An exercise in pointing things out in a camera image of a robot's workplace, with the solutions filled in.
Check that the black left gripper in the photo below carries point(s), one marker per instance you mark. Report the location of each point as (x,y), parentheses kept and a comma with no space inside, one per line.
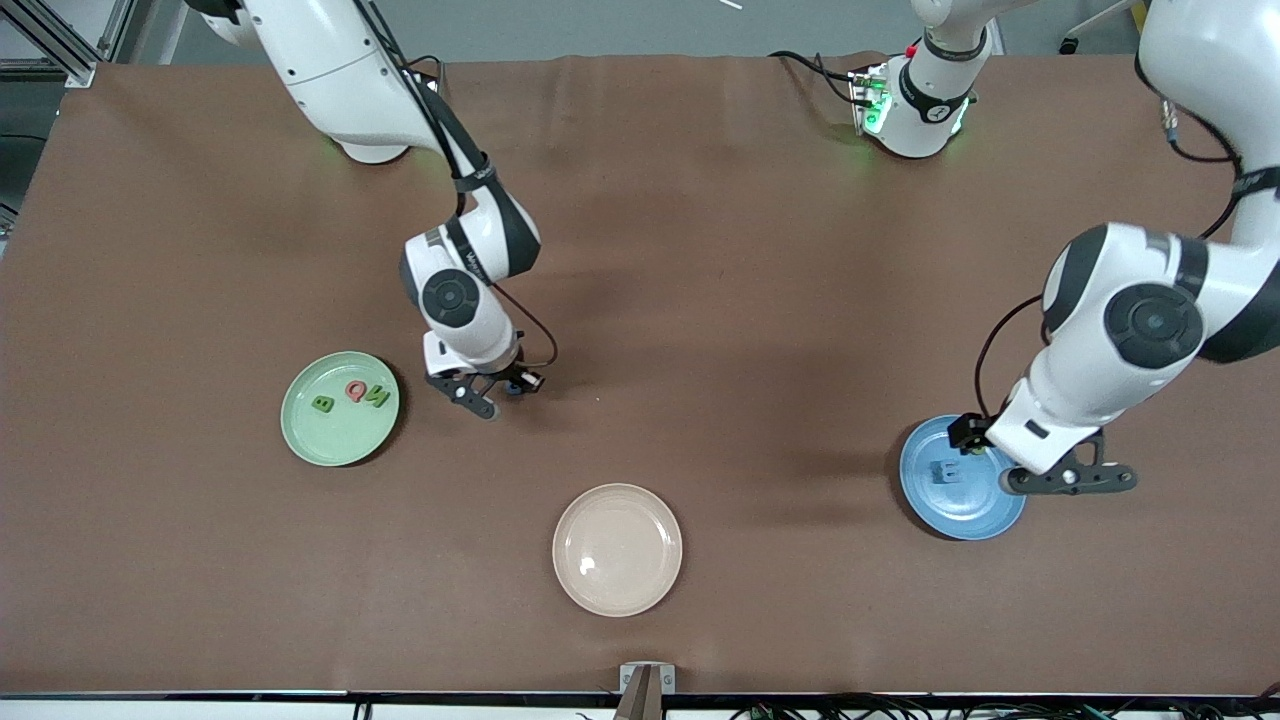
(966,432)

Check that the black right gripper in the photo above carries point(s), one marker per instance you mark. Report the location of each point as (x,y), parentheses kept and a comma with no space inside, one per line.
(509,377)

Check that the blue letter E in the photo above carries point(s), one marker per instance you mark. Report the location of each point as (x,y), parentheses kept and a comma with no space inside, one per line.
(945,473)

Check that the red letter Q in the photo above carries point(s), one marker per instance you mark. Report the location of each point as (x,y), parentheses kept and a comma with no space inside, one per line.
(347,391)

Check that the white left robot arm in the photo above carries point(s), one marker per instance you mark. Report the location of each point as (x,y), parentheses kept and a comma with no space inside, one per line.
(1090,380)

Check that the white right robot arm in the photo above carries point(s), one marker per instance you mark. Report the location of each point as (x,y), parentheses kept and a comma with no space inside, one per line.
(340,70)

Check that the blue plate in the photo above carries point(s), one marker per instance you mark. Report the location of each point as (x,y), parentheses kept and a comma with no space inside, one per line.
(960,515)

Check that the beige plate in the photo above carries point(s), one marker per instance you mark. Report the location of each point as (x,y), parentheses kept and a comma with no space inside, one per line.
(617,550)

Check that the green plate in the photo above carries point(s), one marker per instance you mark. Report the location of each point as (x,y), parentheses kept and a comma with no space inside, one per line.
(335,440)

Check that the brown table cover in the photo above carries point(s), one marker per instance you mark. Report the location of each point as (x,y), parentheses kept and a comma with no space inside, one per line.
(700,250)

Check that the office chair base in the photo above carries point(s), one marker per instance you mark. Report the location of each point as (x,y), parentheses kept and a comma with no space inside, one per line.
(1070,43)

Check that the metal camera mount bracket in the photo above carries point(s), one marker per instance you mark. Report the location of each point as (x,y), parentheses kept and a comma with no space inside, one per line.
(630,680)

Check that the aluminium frame profile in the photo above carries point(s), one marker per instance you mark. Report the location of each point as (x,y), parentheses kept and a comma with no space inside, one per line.
(75,68)

